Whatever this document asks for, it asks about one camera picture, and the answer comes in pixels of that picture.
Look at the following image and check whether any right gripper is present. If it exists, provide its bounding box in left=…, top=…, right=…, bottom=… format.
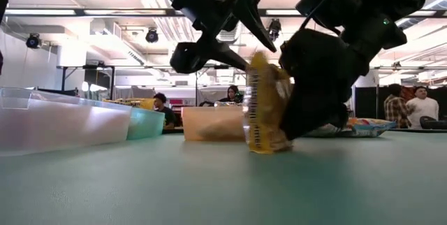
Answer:
left=279, top=8, right=408, bottom=140

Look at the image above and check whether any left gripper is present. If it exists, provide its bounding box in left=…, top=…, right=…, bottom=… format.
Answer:
left=190, top=0, right=277, bottom=71

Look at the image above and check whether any black spotlight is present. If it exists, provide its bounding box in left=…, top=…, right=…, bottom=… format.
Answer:
left=267, top=17, right=282, bottom=43
left=145, top=28, right=160, bottom=43
left=24, top=32, right=43, bottom=50

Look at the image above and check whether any person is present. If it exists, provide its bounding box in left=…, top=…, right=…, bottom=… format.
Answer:
left=152, top=92, right=177, bottom=130
left=405, top=85, right=440, bottom=130
left=383, top=83, right=413, bottom=130
left=218, top=84, right=244, bottom=104

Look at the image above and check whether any orange ramen pack blue-edged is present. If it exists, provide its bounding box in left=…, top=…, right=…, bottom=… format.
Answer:
left=305, top=117, right=398, bottom=139

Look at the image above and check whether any orange translucent plastic bin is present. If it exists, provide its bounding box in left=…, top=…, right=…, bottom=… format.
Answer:
left=180, top=105, right=247, bottom=143

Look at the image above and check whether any black office chair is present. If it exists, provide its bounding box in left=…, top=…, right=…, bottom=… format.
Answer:
left=418, top=115, right=447, bottom=131

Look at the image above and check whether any teal plastic bin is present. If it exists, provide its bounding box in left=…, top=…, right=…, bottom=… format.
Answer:
left=126, top=107, right=166, bottom=140

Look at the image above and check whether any black display screen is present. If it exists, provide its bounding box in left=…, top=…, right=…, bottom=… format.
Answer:
left=83, top=66, right=115, bottom=96

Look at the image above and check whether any clear plastic bin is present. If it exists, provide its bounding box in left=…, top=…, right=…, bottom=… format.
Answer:
left=0, top=87, right=133, bottom=156

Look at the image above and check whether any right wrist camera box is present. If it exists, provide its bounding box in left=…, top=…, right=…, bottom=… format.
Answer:
left=295, top=0, right=360, bottom=32

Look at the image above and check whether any black pipe frame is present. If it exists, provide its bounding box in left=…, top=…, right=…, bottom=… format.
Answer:
left=57, top=64, right=447, bottom=95

